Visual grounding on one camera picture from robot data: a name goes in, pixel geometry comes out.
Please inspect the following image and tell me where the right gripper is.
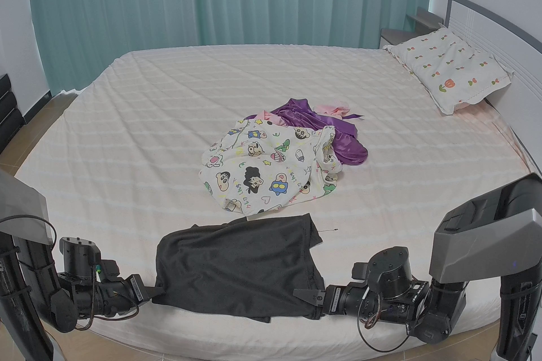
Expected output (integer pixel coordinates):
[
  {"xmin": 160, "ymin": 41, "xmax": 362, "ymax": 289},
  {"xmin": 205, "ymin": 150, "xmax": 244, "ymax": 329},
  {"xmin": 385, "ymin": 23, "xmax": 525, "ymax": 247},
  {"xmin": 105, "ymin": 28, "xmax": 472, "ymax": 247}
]
[{"xmin": 293, "ymin": 283, "xmax": 370, "ymax": 316}]

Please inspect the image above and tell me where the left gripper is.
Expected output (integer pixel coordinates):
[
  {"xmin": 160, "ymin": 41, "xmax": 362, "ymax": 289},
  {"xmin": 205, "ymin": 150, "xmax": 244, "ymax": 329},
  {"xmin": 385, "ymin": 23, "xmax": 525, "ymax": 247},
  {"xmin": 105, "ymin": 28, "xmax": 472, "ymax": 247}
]
[{"xmin": 97, "ymin": 274, "xmax": 152, "ymax": 317}]

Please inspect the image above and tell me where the black T-shirt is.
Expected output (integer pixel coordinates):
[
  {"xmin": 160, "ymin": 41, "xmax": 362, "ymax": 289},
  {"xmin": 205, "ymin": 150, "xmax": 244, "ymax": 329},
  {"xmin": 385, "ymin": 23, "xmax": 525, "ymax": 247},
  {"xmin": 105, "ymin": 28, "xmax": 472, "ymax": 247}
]
[{"xmin": 152, "ymin": 213, "xmax": 339, "ymax": 324}]

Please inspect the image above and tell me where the bed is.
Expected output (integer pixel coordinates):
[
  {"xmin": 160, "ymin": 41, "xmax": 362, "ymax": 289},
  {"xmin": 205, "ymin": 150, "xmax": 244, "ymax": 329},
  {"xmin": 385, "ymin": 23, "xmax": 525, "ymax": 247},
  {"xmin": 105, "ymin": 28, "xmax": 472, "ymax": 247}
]
[{"xmin": 13, "ymin": 0, "xmax": 542, "ymax": 356}]

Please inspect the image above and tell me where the white printed pyjama top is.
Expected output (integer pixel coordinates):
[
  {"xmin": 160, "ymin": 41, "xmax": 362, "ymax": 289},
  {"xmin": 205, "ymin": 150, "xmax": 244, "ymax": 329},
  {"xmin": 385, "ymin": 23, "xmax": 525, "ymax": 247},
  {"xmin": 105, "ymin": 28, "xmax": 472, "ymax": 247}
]
[{"xmin": 199, "ymin": 118, "xmax": 343, "ymax": 217}]

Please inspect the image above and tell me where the purple garment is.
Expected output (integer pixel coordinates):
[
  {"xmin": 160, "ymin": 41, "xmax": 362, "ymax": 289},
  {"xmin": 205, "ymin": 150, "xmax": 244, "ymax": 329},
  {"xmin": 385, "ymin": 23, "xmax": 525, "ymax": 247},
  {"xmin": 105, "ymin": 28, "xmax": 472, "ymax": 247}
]
[{"xmin": 270, "ymin": 98, "xmax": 369, "ymax": 167}]

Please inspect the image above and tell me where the pink garment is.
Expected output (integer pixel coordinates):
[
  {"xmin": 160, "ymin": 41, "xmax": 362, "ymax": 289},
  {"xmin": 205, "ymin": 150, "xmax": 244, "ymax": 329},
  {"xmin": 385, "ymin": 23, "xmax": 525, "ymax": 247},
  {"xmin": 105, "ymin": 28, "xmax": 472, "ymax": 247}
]
[{"xmin": 248, "ymin": 101, "xmax": 352, "ymax": 126}]

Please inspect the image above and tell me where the black chest of drawers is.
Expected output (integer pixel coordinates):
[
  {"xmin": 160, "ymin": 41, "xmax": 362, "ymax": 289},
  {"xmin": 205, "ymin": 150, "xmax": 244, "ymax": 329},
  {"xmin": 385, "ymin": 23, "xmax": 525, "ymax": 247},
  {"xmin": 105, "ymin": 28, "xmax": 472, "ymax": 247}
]
[{"xmin": 0, "ymin": 74, "xmax": 24, "ymax": 153}]

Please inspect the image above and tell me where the white printed pillow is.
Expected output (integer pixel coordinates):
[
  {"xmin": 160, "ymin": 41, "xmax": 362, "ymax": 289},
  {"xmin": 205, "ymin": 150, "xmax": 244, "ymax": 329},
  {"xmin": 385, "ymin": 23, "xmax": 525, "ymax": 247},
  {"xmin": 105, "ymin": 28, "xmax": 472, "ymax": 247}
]
[{"xmin": 383, "ymin": 27, "xmax": 515, "ymax": 116}]

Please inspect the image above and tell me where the grey bedside table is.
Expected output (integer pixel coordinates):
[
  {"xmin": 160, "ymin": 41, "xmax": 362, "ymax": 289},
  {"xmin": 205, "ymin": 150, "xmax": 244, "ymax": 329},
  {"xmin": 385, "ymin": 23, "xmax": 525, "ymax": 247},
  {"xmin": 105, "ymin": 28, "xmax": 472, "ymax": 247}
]
[{"xmin": 380, "ymin": 6, "xmax": 444, "ymax": 51}]

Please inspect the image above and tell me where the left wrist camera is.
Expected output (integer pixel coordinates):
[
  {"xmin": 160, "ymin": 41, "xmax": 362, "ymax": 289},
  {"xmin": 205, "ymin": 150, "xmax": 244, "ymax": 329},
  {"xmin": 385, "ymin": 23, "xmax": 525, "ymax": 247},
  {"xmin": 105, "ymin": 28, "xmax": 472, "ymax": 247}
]
[{"xmin": 99, "ymin": 260, "xmax": 122, "ymax": 280}]

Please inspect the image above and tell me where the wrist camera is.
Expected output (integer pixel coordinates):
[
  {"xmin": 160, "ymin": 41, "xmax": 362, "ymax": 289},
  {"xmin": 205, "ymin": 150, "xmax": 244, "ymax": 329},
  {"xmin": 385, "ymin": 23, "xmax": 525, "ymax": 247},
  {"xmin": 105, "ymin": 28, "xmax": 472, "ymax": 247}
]
[
  {"xmin": 99, "ymin": 260, "xmax": 122, "ymax": 280},
  {"xmin": 351, "ymin": 262, "xmax": 372, "ymax": 281}
]

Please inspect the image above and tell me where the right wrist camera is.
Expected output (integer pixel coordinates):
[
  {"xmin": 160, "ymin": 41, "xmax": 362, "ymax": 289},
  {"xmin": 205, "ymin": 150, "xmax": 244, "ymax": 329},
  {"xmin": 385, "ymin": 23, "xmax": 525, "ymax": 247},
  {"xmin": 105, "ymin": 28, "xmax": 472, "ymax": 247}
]
[{"xmin": 351, "ymin": 262, "xmax": 372, "ymax": 281}]

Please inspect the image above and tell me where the black cable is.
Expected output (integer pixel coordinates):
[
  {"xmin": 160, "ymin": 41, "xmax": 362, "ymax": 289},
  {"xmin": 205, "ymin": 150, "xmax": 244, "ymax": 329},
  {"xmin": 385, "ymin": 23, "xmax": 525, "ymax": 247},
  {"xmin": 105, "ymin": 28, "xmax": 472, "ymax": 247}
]
[
  {"xmin": 0, "ymin": 215, "xmax": 58, "ymax": 246},
  {"xmin": 357, "ymin": 315, "xmax": 413, "ymax": 353}
]

